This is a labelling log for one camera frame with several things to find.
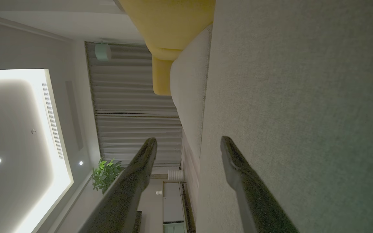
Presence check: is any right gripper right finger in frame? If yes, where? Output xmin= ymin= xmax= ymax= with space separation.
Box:
xmin=220 ymin=136 xmax=300 ymax=233

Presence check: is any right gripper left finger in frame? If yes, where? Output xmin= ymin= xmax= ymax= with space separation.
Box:
xmin=77 ymin=138 xmax=158 ymax=233

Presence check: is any black television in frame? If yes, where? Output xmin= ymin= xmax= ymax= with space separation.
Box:
xmin=134 ymin=211 xmax=142 ymax=233

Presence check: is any green potted plant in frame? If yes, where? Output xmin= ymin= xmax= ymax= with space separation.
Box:
xmin=92 ymin=158 xmax=124 ymax=195

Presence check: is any white cabinet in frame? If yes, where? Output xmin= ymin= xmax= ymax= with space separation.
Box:
xmin=163 ymin=182 xmax=187 ymax=224

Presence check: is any white ribbed side table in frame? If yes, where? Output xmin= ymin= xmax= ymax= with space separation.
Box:
xmin=168 ymin=170 xmax=185 ymax=183

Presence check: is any yellow sofa armrest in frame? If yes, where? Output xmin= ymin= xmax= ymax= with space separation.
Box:
xmin=152 ymin=58 xmax=175 ymax=96

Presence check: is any mint green floor lamp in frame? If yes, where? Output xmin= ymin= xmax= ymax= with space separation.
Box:
xmin=95 ymin=43 xmax=112 ymax=62

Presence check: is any short yellow sofa backrest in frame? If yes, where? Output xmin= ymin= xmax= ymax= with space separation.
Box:
xmin=146 ymin=45 xmax=183 ymax=62

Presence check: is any long yellow sofa backrest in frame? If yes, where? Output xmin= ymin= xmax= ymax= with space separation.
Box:
xmin=118 ymin=0 xmax=216 ymax=52

